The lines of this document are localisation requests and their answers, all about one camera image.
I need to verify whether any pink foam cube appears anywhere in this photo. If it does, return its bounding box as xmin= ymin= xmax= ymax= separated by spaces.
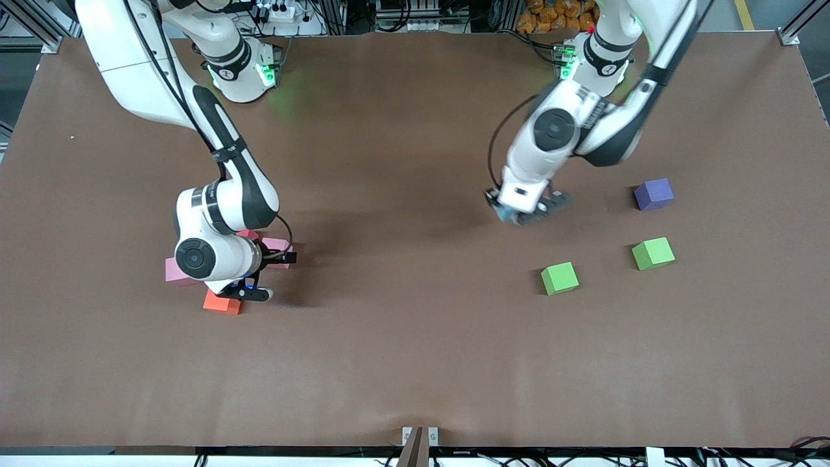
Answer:
xmin=165 ymin=257 xmax=196 ymax=287
xmin=261 ymin=238 xmax=294 ymax=269

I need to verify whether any green foam cube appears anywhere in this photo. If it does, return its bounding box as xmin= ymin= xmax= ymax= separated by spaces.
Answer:
xmin=632 ymin=237 xmax=676 ymax=271
xmin=541 ymin=262 xmax=580 ymax=296

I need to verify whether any orange foam cube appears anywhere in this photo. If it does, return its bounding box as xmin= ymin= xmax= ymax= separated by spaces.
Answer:
xmin=203 ymin=290 xmax=243 ymax=316

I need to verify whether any purple foam cube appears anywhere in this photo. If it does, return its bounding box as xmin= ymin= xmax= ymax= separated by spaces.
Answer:
xmin=634 ymin=178 xmax=675 ymax=211

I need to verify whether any orange netted bag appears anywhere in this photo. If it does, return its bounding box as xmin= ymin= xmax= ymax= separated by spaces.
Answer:
xmin=517 ymin=0 xmax=600 ymax=34

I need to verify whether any white terminal block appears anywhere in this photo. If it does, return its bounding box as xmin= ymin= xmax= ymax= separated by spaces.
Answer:
xmin=388 ymin=18 xmax=448 ymax=33

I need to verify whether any white power strip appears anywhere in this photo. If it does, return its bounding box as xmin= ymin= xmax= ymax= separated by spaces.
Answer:
xmin=256 ymin=0 xmax=298 ymax=21

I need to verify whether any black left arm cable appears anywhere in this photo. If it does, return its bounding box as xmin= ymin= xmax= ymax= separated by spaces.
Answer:
xmin=488 ymin=0 xmax=714 ymax=190

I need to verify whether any silver metal bracket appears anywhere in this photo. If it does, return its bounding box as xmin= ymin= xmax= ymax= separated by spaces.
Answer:
xmin=402 ymin=426 xmax=440 ymax=447

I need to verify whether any brown camera post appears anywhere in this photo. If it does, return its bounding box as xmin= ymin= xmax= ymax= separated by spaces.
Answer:
xmin=397 ymin=426 xmax=430 ymax=467

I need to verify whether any aluminium frame profile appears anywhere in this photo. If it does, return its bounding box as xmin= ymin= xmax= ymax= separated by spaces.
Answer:
xmin=0 ymin=0 xmax=65 ymax=54
xmin=778 ymin=0 xmax=830 ymax=46

